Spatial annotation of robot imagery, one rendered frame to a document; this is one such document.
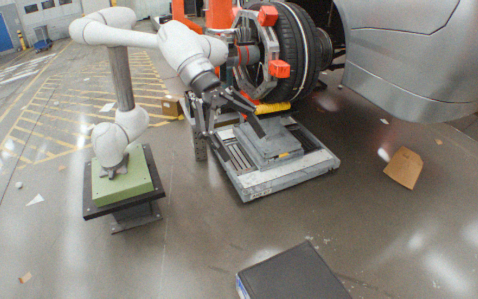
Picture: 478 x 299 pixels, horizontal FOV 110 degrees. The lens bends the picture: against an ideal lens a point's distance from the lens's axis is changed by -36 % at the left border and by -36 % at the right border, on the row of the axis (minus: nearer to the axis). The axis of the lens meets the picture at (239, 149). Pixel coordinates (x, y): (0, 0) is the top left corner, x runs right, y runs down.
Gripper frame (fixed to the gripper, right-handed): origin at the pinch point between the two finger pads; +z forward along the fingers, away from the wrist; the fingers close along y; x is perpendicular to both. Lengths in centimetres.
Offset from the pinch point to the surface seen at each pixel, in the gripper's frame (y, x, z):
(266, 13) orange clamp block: 61, 3, -48
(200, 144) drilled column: 59, 108, -20
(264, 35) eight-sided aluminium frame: 62, 12, -41
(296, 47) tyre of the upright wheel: 71, 6, -27
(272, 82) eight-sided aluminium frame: 64, 27, -20
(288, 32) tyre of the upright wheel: 70, 4, -35
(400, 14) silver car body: 82, -44, -10
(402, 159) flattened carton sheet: 174, 22, 91
